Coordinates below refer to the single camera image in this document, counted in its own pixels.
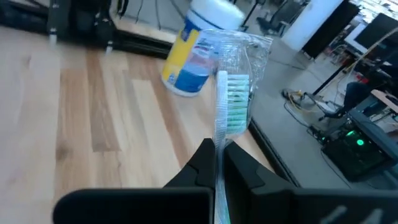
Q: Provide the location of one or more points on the green toothbrush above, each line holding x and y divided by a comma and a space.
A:
222, 102

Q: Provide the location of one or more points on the grey office chair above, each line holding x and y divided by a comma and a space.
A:
280, 18

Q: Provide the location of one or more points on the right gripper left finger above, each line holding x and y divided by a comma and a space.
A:
133, 207

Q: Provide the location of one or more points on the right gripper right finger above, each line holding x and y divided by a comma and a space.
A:
311, 208

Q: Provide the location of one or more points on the yellow disinfecting wipes canister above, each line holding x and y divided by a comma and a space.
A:
186, 62

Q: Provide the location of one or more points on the white pillar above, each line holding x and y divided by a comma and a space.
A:
311, 21

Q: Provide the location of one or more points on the black computer with green light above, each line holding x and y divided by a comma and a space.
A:
357, 155

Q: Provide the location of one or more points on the black computer monitor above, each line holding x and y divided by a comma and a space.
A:
376, 31

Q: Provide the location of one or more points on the black folding partition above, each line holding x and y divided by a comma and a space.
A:
335, 34

